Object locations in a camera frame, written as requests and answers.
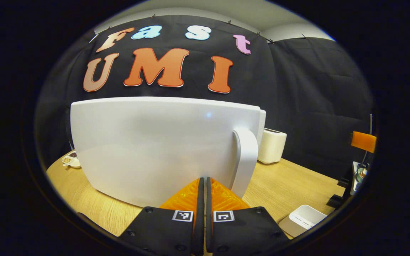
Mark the white divided snack dish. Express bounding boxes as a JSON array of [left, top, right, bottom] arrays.
[[62, 151, 82, 169]]

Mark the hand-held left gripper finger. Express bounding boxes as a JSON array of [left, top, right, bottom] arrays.
[[117, 177, 206, 256], [205, 177, 291, 256]]

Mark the small white green object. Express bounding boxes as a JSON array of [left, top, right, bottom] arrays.
[[350, 162, 370, 196]]

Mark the white food container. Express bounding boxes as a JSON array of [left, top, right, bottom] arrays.
[[278, 204, 328, 238]]

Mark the white toaster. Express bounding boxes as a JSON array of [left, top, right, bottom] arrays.
[[257, 128, 287, 165]]

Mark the black bracket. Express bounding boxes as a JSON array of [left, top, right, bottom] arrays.
[[327, 177, 350, 208]]

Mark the white microwave oven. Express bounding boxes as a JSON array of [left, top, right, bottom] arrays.
[[70, 97, 267, 208]]

